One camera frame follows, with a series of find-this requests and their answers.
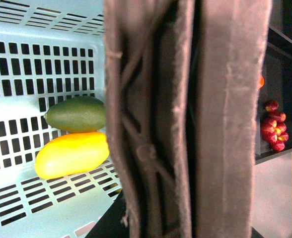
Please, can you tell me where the dark green avocado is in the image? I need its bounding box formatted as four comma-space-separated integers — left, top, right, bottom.
44, 96, 106, 133

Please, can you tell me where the yellow mango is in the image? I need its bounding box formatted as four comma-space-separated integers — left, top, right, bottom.
35, 131, 110, 179

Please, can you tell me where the light blue plastic basket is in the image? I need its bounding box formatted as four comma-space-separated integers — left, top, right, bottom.
0, 0, 121, 238

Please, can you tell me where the pile of red apples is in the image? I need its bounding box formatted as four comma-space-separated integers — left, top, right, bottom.
260, 100, 289, 152

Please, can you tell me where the black fruit display bin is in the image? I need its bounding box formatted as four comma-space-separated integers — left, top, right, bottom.
255, 0, 292, 164

